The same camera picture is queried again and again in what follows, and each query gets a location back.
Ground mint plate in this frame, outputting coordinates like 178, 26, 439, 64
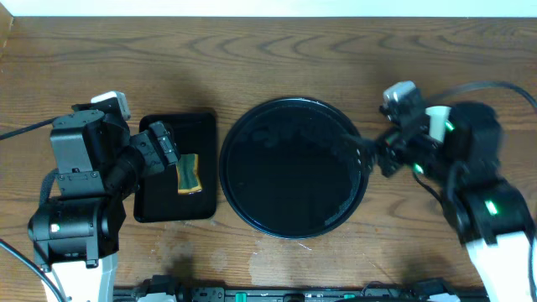
425, 106, 454, 143

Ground black rectangular tray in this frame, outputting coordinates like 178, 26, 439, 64
133, 112, 217, 223

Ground black round tray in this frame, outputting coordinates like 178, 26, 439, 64
219, 97, 368, 239

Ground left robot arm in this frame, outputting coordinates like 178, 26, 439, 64
29, 117, 180, 301

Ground orange green sponge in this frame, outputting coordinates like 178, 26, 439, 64
176, 154, 202, 195

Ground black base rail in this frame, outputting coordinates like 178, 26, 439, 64
112, 275, 489, 302

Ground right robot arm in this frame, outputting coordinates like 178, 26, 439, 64
376, 102, 536, 301

